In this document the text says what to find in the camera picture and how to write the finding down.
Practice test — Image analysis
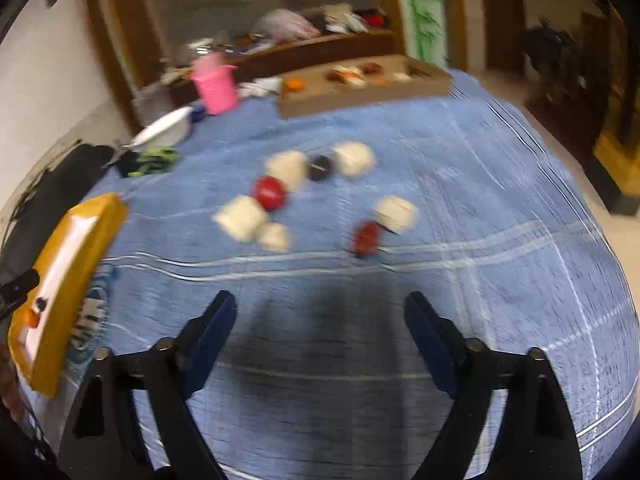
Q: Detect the yellow-rimmed white tray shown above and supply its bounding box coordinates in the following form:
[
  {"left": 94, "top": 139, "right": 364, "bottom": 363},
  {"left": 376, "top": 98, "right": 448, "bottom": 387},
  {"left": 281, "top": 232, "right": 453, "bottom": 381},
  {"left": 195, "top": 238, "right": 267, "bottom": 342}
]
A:
[{"left": 7, "top": 192, "right": 130, "bottom": 398}]

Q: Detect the pink knit-covered bottle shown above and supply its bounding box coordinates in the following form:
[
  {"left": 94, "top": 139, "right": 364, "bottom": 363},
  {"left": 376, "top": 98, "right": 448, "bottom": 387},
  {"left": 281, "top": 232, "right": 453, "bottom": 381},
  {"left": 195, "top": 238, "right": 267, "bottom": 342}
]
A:
[{"left": 191, "top": 52, "right": 240, "bottom": 116}]

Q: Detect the wooden furniture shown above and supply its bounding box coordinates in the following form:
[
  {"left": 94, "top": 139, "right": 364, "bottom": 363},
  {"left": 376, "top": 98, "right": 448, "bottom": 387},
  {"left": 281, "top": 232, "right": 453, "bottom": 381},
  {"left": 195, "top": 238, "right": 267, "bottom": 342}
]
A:
[{"left": 580, "top": 0, "right": 640, "bottom": 216}]

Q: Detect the pink plastic bag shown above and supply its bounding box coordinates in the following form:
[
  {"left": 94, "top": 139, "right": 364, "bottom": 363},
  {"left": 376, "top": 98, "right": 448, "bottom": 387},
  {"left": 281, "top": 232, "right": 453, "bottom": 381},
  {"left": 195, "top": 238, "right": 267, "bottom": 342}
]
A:
[{"left": 252, "top": 8, "right": 321, "bottom": 43}]

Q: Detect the dark bag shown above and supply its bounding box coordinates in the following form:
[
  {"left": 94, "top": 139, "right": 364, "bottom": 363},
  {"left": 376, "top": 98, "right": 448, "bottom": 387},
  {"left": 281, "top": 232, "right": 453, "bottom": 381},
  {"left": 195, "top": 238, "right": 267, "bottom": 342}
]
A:
[{"left": 517, "top": 17, "right": 583, "bottom": 86}]

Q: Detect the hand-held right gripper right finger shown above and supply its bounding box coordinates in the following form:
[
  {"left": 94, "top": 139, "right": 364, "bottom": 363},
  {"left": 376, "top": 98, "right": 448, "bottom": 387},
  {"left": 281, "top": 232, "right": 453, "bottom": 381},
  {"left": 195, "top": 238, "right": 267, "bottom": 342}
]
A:
[{"left": 404, "top": 291, "right": 583, "bottom": 480}]

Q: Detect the white bowl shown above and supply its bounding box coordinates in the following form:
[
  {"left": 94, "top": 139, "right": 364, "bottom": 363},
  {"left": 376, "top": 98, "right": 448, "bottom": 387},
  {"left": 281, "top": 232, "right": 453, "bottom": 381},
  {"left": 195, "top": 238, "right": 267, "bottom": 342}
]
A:
[{"left": 122, "top": 106, "right": 195, "bottom": 150}]

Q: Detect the wooden cabinet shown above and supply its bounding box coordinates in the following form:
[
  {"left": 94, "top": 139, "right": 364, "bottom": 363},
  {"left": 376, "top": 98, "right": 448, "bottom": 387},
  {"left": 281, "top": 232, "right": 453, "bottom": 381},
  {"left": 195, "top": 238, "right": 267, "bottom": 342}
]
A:
[{"left": 82, "top": 0, "right": 466, "bottom": 126}]

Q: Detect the dark purple toy fruit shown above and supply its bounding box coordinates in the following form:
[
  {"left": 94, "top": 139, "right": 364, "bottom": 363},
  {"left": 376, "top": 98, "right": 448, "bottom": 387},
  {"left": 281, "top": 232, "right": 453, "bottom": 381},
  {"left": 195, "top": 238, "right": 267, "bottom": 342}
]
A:
[{"left": 306, "top": 154, "right": 335, "bottom": 182}]

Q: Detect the pale beige toy fruit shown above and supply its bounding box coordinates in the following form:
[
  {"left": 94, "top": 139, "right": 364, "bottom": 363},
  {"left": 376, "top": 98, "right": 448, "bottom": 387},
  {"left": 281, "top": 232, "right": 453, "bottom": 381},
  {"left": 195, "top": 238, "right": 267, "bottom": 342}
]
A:
[
  {"left": 372, "top": 195, "right": 418, "bottom": 235},
  {"left": 265, "top": 150, "right": 310, "bottom": 192},
  {"left": 256, "top": 221, "right": 292, "bottom": 253},
  {"left": 211, "top": 195, "right": 271, "bottom": 243},
  {"left": 332, "top": 141, "right": 376, "bottom": 178}
]

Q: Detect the green toy vegetable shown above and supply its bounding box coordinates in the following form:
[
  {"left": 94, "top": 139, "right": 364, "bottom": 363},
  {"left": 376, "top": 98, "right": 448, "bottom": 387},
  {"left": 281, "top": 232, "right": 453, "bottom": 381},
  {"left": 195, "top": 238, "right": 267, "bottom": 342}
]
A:
[{"left": 127, "top": 146, "right": 181, "bottom": 178}]

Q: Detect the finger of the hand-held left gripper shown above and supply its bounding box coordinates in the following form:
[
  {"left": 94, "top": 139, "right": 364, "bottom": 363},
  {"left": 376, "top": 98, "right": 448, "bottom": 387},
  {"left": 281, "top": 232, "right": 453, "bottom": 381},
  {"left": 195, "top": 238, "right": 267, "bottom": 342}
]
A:
[{"left": 0, "top": 267, "right": 42, "bottom": 318}]

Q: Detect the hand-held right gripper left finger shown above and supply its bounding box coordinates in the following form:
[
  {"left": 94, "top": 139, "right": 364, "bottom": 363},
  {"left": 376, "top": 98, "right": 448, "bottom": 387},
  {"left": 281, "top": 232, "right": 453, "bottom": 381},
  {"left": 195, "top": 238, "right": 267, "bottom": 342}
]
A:
[{"left": 57, "top": 290, "right": 238, "bottom": 480}]

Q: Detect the white cloth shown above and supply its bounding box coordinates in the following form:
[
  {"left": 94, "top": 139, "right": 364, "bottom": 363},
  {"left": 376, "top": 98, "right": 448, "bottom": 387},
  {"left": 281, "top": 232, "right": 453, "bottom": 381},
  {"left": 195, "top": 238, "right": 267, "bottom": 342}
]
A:
[{"left": 237, "top": 76, "right": 283, "bottom": 98}]

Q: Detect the red toy fruit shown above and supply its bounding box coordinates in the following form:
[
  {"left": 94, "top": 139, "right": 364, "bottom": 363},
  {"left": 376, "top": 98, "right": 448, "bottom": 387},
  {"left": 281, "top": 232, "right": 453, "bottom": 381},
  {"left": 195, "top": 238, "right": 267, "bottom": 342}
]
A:
[
  {"left": 351, "top": 220, "right": 383, "bottom": 257},
  {"left": 251, "top": 175, "right": 290, "bottom": 212}
]

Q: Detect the green printed scroll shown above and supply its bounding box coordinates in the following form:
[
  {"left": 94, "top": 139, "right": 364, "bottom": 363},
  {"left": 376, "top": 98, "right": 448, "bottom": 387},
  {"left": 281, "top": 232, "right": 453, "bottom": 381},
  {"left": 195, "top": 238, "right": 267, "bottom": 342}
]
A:
[{"left": 392, "top": 0, "right": 448, "bottom": 68}]

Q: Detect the black sofa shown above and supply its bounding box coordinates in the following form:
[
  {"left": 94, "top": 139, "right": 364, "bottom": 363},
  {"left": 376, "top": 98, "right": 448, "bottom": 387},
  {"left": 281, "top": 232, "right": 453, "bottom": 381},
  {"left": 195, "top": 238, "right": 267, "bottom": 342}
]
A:
[{"left": 0, "top": 142, "right": 118, "bottom": 281}]

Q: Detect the wooden door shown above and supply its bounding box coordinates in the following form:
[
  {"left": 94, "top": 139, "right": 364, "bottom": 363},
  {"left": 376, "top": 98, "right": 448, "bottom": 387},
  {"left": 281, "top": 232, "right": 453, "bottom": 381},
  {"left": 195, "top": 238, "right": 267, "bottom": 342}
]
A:
[{"left": 477, "top": 0, "right": 528, "bottom": 75}]

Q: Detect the cardboard box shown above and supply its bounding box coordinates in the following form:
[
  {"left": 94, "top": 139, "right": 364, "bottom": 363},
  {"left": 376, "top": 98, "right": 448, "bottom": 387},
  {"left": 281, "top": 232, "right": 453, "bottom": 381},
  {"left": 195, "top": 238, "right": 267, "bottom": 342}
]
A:
[{"left": 276, "top": 54, "right": 453, "bottom": 120}]

